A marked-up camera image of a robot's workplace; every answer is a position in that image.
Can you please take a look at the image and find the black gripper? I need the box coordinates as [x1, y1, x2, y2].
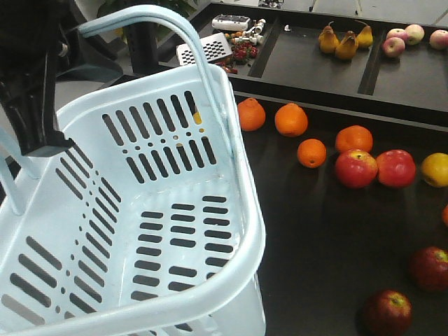
[1, 1, 122, 157]

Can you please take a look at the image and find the light blue plastic basket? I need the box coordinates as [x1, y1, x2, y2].
[1, 5, 266, 335]

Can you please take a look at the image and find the orange fruit large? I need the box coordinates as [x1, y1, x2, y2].
[274, 102, 309, 137]

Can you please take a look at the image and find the small orange fruit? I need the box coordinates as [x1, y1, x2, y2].
[297, 139, 327, 169]

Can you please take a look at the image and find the black wooden produce display stand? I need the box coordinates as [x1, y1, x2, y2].
[52, 0, 448, 336]

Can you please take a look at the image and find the red yellow apple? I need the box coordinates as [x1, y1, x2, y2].
[335, 149, 378, 189]

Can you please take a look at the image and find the red apple beside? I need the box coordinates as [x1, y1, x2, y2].
[376, 149, 417, 188]

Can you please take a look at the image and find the red apple lower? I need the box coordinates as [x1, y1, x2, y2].
[361, 290, 413, 336]

